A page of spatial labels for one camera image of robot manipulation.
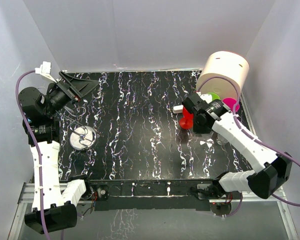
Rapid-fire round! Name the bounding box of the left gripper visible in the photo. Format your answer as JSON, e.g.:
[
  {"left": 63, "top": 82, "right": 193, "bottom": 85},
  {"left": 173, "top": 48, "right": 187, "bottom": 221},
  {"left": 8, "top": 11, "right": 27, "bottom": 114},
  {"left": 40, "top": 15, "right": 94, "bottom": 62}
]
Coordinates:
[{"left": 44, "top": 71, "right": 100, "bottom": 117}]

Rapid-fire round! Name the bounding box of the red wine glass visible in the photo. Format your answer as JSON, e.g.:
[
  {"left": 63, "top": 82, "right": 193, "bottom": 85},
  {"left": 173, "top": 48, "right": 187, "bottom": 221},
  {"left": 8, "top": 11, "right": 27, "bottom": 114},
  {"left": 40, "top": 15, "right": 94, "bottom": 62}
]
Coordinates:
[{"left": 179, "top": 107, "right": 194, "bottom": 130}]

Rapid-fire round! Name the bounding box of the clear wine glass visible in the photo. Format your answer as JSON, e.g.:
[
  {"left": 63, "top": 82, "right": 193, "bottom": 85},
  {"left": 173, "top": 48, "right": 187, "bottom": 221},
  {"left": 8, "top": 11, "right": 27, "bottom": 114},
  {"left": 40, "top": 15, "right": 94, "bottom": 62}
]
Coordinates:
[
  {"left": 202, "top": 131, "right": 214, "bottom": 142},
  {"left": 216, "top": 133, "right": 229, "bottom": 146}
]

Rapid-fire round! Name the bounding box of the green wine glass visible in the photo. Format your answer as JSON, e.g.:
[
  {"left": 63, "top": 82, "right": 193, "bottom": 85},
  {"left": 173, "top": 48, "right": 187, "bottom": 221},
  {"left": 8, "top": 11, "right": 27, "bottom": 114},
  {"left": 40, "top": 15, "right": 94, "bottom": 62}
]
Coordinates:
[{"left": 207, "top": 92, "right": 220, "bottom": 101}]

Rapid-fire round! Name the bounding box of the magenta wine glass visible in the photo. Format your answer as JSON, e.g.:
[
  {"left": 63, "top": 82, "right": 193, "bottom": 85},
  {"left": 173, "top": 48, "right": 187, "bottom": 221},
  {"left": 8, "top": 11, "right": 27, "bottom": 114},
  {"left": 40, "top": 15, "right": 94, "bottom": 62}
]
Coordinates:
[{"left": 222, "top": 97, "right": 240, "bottom": 113}]

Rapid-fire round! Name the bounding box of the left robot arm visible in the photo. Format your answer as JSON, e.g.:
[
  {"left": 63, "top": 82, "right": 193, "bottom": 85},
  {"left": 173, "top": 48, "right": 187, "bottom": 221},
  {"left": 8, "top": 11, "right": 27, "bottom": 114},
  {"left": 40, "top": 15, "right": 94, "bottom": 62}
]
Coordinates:
[{"left": 15, "top": 70, "right": 99, "bottom": 239}]

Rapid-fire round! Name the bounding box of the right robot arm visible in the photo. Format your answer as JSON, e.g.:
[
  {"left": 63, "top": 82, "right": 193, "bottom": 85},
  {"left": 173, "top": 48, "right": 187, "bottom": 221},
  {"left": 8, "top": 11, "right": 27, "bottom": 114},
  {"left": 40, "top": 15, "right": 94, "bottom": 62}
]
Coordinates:
[{"left": 182, "top": 93, "right": 292, "bottom": 199}]

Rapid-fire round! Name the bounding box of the chrome wine glass rack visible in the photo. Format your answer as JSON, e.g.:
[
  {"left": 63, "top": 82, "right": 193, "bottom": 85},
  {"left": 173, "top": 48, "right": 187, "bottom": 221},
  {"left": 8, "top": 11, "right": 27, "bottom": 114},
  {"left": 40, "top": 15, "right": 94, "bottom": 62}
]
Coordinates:
[{"left": 36, "top": 86, "right": 100, "bottom": 151}]

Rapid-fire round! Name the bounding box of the small white rectangular block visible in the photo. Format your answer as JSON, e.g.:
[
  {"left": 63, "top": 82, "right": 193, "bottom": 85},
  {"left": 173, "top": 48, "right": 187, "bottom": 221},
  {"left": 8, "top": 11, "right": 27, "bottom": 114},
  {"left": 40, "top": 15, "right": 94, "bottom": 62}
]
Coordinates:
[{"left": 172, "top": 105, "right": 184, "bottom": 114}]

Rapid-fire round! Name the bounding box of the white cylindrical container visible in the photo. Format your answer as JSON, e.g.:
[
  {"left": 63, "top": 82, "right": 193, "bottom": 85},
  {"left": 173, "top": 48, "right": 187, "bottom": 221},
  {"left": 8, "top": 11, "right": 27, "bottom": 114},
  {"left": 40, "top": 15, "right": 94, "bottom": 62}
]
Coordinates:
[{"left": 195, "top": 51, "right": 250, "bottom": 100}]

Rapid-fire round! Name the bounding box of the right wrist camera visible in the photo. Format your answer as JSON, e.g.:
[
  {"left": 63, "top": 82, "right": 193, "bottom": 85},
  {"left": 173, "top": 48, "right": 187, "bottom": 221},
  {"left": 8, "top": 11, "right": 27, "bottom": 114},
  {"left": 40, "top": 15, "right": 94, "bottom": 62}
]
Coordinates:
[{"left": 196, "top": 92, "right": 213, "bottom": 103}]

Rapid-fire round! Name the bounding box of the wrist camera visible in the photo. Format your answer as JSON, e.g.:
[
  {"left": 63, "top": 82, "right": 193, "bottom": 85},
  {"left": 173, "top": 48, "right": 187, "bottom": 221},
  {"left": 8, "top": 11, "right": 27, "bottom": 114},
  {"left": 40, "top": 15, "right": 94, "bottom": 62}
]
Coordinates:
[
  {"left": 196, "top": 92, "right": 213, "bottom": 103},
  {"left": 34, "top": 61, "right": 58, "bottom": 83}
]

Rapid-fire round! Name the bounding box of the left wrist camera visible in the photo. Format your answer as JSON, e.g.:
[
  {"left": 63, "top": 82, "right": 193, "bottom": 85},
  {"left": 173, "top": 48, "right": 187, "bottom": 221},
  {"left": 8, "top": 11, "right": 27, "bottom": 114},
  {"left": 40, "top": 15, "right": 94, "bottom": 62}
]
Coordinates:
[{"left": 34, "top": 61, "right": 58, "bottom": 83}]

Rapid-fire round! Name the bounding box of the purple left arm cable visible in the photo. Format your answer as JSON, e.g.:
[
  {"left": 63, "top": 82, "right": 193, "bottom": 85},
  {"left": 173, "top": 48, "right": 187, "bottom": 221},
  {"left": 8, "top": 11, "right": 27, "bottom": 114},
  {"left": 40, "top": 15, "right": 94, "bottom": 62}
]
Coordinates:
[{"left": 14, "top": 69, "right": 66, "bottom": 240}]

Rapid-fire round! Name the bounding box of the black front mounting rail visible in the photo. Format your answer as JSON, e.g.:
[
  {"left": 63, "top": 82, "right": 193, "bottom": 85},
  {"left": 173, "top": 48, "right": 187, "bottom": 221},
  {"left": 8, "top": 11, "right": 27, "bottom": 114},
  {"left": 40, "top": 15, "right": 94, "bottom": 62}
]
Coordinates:
[{"left": 19, "top": 177, "right": 258, "bottom": 213}]

